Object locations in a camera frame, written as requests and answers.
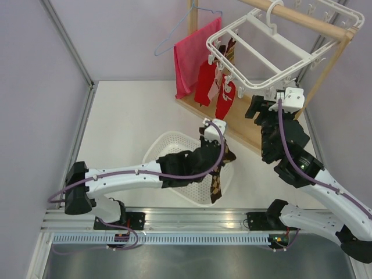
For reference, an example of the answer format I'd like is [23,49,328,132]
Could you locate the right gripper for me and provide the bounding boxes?
[245,94,295,159]

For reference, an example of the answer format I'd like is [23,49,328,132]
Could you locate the brown argyle sock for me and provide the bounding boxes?
[210,144,237,204]

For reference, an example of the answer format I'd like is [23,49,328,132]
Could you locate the red sock with white print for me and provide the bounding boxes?
[215,81,236,120]

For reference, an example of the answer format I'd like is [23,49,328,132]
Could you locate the white clip drying hanger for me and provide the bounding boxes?
[205,0,365,98]

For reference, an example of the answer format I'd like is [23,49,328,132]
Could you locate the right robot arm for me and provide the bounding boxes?
[245,95,371,264]

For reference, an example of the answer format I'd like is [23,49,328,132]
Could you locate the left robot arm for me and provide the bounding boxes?
[65,131,236,230]

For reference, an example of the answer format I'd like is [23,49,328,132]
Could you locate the wooden drying rack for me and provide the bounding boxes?
[174,0,359,155]

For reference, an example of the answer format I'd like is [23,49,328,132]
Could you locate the white perforated plastic basket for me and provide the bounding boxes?
[142,131,234,207]

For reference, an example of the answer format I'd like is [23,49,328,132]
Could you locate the pink sock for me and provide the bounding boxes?
[208,68,223,101]

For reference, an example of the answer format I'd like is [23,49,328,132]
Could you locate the plain red sock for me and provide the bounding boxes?
[194,60,216,106]

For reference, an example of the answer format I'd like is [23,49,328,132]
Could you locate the pink cloth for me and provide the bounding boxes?
[173,17,222,99]

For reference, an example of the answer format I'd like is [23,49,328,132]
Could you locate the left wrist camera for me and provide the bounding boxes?
[203,118,227,143]

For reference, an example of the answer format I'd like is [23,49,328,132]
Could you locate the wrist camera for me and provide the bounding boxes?
[271,87,305,113]
[203,118,227,143]

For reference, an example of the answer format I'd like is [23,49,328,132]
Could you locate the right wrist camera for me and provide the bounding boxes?
[271,87,305,113]

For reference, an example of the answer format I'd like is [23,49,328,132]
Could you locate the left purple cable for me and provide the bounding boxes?
[48,120,228,203]

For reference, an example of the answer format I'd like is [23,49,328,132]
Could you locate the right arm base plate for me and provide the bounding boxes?
[246,212,281,231]

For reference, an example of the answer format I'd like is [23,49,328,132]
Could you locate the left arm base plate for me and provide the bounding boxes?
[93,212,146,231]

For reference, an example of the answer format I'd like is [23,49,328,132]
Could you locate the blue wire hanger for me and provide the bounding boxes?
[153,0,224,56]

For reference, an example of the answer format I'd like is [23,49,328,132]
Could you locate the slotted cable duct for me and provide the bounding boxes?
[53,232,271,246]

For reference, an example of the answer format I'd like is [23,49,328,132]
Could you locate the aluminium mounting rail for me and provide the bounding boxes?
[41,207,265,233]

